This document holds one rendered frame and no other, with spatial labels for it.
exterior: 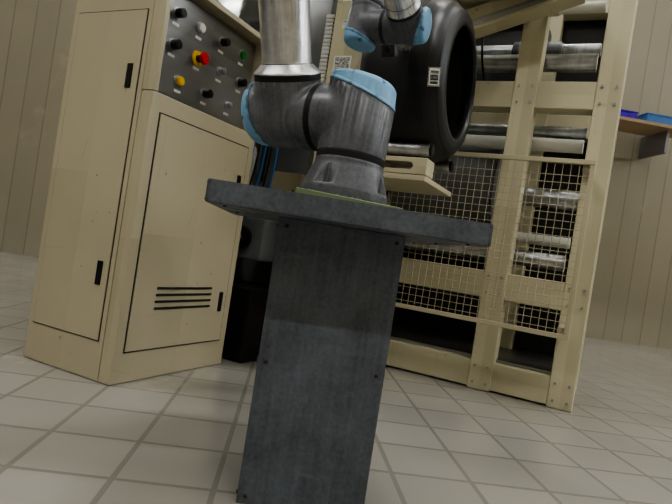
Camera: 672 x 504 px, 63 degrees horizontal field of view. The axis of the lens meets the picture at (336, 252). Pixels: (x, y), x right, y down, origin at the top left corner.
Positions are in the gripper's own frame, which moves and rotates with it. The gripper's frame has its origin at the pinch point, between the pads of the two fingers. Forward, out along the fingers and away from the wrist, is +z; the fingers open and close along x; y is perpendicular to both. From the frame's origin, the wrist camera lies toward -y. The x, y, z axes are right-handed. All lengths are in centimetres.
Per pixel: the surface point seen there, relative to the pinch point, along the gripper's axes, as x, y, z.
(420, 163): -7.5, -33.1, 15.3
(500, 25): -15, 43, 61
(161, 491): 2, -127, -71
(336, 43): 37.3, 14.0, 20.3
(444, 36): -10.9, 7.1, 5.0
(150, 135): 59, -47, -40
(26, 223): 422, -70, 183
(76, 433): 35, -126, -63
